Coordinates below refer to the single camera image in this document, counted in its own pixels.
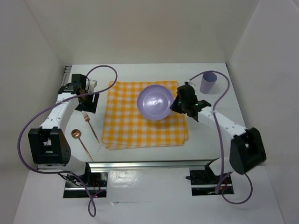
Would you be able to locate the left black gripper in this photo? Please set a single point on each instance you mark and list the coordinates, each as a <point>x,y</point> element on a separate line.
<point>91,107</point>

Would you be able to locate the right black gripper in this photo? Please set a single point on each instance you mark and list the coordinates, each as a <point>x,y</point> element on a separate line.
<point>174,106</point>

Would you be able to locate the copper fork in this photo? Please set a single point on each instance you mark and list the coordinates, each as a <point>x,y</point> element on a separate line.
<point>87,119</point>

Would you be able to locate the lilac plastic plate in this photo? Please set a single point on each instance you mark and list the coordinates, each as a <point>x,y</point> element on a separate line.
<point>154,102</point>

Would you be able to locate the lilac plastic cup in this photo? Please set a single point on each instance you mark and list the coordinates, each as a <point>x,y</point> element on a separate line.
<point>207,82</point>

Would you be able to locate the yellow white checkered cloth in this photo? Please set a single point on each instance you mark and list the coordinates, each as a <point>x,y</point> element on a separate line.
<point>125,127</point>

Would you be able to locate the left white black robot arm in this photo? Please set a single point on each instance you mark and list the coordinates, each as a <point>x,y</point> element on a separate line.
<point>48,143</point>

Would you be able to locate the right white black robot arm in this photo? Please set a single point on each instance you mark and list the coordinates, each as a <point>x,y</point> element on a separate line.
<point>241,148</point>

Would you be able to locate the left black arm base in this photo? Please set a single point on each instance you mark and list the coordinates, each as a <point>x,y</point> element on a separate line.
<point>96,183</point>

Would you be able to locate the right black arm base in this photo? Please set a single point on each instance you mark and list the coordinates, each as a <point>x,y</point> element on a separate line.
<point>204,183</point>

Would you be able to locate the copper spoon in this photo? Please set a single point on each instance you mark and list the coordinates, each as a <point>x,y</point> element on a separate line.
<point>76,134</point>

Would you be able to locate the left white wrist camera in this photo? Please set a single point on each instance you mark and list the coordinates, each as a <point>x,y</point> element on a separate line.
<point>90,85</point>

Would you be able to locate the aluminium front rail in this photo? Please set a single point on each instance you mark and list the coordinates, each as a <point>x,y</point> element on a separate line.
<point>148,164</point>

